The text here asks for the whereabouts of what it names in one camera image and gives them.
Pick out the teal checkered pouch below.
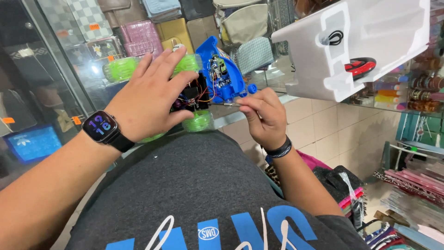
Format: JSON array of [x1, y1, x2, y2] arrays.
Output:
[[237, 36, 275, 76]]

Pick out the person's right hand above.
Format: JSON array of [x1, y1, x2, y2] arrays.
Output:
[[237, 87, 289, 151]]

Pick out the teal metal rack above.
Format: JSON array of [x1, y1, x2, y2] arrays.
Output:
[[382, 111, 444, 171]]

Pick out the yellow wallet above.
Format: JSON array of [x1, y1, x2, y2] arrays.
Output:
[[156, 18, 195, 55]]

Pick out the white styrofoam packing tray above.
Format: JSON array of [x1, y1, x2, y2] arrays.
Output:
[[271, 0, 431, 103]]

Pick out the glass display cabinet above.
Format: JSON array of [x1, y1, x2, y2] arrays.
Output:
[[0, 0, 99, 190]]

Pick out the grey checkered wallet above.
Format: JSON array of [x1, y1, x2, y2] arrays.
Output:
[[65, 0, 114, 42]]

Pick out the brown wallet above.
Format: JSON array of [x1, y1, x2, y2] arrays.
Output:
[[97, 0, 147, 29]]

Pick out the stack of pink packets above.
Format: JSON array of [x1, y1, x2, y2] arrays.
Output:
[[373, 166, 444, 250]]

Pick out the blue toy car shell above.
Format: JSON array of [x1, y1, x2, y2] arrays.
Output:
[[195, 36, 258, 105]]

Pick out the blue box with white logo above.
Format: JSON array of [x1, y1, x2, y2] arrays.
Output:
[[3, 124, 63, 165]]

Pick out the glass shelf with bracelets bottles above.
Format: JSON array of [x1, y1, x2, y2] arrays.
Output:
[[341, 0, 444, 119]]

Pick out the person's left hand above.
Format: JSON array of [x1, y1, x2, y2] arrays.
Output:
[[104, 46, 200, 144]]

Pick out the black braided bracelet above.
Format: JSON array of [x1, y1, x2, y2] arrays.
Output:
[[263, 136, 293, 159]]

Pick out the light blue wallet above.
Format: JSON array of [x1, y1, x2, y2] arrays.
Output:
[[142, 0, 183, 24]]

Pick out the black coiled cable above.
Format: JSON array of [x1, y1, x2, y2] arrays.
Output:
[[325, 30, 345, 46]]

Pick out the person's grey printed shirt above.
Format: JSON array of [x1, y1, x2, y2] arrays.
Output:
[[65, 130, 369, 250]]

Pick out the black toy chassis green wheels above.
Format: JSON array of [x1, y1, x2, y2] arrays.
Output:
[[102, 53, 214, 144]]

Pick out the beige pouch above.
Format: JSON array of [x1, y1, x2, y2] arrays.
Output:
[[221, 3, 270, 46]]

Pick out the clear plastic case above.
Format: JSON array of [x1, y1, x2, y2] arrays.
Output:
[[65, 36, 125, 80]]

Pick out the pile of folded clothing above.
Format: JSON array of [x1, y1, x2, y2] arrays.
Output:
[[265, 149, 368, 230]]

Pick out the black smartwatch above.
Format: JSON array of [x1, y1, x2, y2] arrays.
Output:
[[81, 110, 136, 153]]

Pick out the pink textured wallet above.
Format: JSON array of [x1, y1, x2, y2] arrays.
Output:
[[119, 20, 164, 60]]

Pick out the red black remote controller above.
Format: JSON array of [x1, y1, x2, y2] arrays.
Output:
[[344, 57, 377, 81]]

